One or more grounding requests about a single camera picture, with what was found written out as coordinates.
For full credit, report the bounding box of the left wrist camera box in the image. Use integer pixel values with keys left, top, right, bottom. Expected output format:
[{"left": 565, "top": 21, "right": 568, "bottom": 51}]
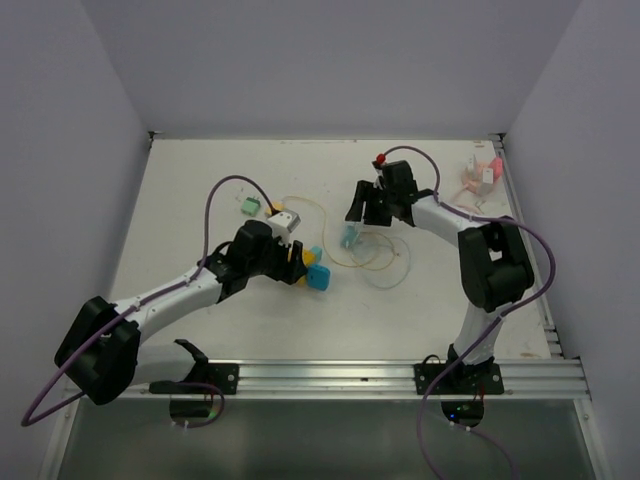
[{"left": 266, "top": 210, "right": 301, "bottom": 246}]

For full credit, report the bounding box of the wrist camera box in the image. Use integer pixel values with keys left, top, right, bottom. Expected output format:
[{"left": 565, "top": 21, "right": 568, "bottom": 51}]
[
  {"left": 266, "top": 210, "right": 301, "bottom": 246},
  {"left": 372, "top": 153, "right": 396, "bottom": 182}
]

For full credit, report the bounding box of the aluminium front rail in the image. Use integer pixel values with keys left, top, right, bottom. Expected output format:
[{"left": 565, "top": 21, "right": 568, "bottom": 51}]
[{"left": 117, "top": 359, "right": 590, "bottom": 400}]

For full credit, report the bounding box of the light teal usb charger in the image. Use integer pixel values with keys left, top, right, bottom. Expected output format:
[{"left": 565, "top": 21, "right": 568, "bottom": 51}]
[{"left": 340, "top": 223, "right": 361, "bottom": 251}]

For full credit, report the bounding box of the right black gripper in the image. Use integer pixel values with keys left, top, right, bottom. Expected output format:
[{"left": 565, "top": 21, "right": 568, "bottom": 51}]
[{"left": 346, "top": 180, "right": 397, "bottom": 227}]

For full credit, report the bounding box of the pink power socket cluster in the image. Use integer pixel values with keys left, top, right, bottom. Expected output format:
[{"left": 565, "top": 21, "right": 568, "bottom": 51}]
[{"left": 461, "top": 156, "right": 504, "bottom": 197}]

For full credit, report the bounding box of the black base bracket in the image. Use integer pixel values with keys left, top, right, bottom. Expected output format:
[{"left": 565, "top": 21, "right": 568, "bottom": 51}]
[
  {"left": 137, "top": 339, "right": 240, "bottom": 395},
  {"left": 413, "top": 354, "right": 505, "bottom": 396}
]

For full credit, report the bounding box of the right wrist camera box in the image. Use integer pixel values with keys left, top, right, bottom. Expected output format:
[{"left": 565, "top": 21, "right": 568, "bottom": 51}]
[{"left": 372, "top": 153, "right": 396, "bottom": 182}]

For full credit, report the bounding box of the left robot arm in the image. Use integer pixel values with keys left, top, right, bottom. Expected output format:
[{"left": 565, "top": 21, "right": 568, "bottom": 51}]
[{"left": 54, "top": 220, "right": 307, "bottom": 405}]

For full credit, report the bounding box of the left black base bracket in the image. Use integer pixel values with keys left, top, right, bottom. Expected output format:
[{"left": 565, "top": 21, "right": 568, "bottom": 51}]
[{"left": 137, "top": 339, "right": 240, "bottom": 395}]

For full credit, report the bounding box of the yellow cube power socket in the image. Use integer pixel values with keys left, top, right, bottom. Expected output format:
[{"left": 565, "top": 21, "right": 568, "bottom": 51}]
[{"left": 296, "top": 249, "right": 321, "bottom": 286}]

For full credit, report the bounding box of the green plug adapter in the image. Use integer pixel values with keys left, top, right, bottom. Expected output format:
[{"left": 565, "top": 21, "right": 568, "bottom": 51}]
[{"left": 240, "top": 197, "right": 261, "bottom": 217}]

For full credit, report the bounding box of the right black base bracket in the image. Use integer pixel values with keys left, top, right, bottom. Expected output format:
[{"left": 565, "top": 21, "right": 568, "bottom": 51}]
[{"left": 413, "top": 354, "right": 505, "bottom": 396}]

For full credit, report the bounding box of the blue plug adapter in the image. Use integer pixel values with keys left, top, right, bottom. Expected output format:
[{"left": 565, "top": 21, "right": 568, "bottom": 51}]
[{"left": 306, "top": 264, "right": 331, "bottom": 291}]

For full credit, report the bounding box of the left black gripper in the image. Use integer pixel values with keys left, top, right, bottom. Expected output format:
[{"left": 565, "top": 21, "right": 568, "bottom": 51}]
[{"left": 246, "top": 231, "right": 306, "bottom": 284}]

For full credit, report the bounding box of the yellow charging cable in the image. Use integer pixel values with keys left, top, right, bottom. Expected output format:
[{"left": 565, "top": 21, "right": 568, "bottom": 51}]
[{"left": 282, "top": 196, "right": 401, "bottom": 268}]

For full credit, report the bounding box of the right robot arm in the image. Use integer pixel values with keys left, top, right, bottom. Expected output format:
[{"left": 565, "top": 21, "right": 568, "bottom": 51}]
[{"left": 345, "top": 154, "right": 534, "bottom": 393}]

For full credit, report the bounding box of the teal plug adapter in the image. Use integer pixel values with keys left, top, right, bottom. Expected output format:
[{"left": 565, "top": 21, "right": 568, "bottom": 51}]
[{"left": 310, "top": 246, "right": 323, "bottom": 261}]

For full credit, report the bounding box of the light teal charging cable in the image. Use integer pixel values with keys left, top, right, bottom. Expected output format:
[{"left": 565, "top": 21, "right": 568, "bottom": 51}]
[{"left": 349, "top": 234, "right": 412, "bottom": 290}]

